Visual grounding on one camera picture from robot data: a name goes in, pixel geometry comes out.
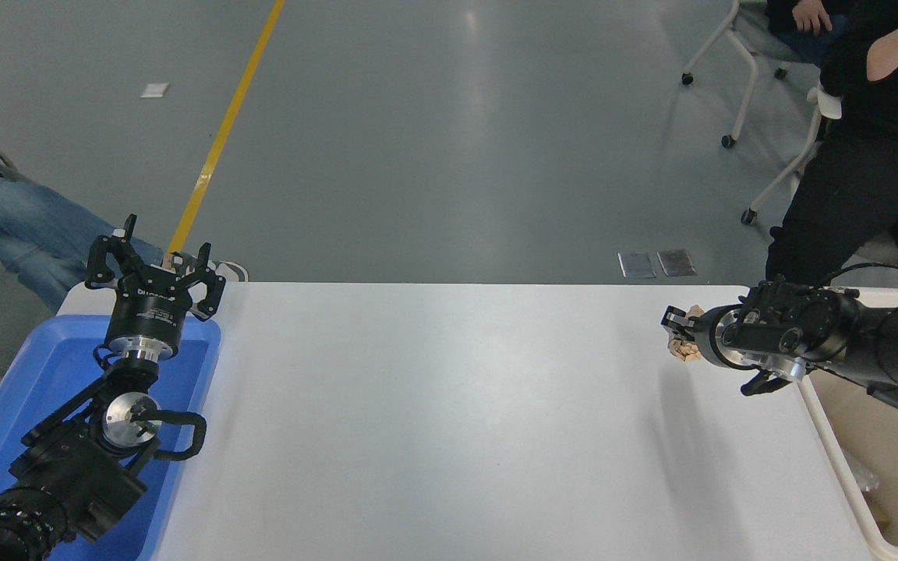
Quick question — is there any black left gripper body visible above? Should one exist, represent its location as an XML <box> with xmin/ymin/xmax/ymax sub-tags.
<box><xmin>104</xmin><ymin>269</ymin><xmax>196</xmax><ymax>353</ymax></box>

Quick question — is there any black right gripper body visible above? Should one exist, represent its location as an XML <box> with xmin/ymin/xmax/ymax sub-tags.
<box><xmin>687</xmin><ymin>306</ymin><xmax>727</xmax><ymax>369</ymax></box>

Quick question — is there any tan paper ball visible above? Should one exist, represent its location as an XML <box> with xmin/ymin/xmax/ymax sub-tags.
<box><xmin>667</xmin><ymin>305</ymin><xmax>705</xmax><ymax>364</ymax></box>

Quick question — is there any person's hand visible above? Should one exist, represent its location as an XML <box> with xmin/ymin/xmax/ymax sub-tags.
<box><xmin>794</xmin><ymin>0</ymin><xmax>834</xmax><ymax>34</ymax></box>

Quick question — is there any silver metal floor plate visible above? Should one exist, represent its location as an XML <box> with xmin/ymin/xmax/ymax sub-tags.
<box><xmin>657</xmin><ymin>249</ymin><xmax>697</xmax><ymax>277</ymax></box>
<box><xmin>619</xmin><ymin>252</ymin><xmax>657</xmax><ymax>279</ymax></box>

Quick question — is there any person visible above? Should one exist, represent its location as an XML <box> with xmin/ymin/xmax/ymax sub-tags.
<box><xmin>765</xmin><ymin>0</ymin><xmax>898</xmax><ymax>291</ymax></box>
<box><xmin>765</xmin><ymin>0</ymin><xmax>841</xmax><ymax>68</ymax></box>
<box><xmin>0</xmin><ymin>160</ymin><xmax>249</xmax><ymax>312</ymax></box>

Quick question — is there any blue plastic tray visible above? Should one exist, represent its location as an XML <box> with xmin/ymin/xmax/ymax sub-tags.
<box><xmin>0</xmin><ymin>314</ymin><xmax>222</xmax><ymax>561</ymax></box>

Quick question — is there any white frame wheeled chair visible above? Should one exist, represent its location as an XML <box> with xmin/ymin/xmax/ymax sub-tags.
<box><xmin>741</xmin><ymin>84</ymin><xmax>898</xmax><ymax>267</ymax></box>
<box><xmin>681</xmin><ymin>0</ymin><xmax>808</xmax><ymax>150</ymax></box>

